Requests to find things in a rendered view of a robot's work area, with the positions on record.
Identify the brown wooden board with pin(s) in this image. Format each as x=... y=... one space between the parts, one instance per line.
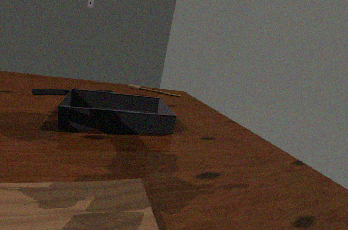
x=89 y=205

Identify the grey metal roasting tin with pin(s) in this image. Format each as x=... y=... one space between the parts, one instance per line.
x=115 y=112

